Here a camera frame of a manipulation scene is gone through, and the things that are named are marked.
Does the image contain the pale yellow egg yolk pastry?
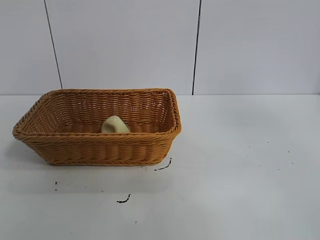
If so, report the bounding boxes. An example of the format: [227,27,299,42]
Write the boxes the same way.
[101,115,132,135]

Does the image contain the woven brown wicker basket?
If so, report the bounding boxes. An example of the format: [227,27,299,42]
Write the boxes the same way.
[12,87,183,167]

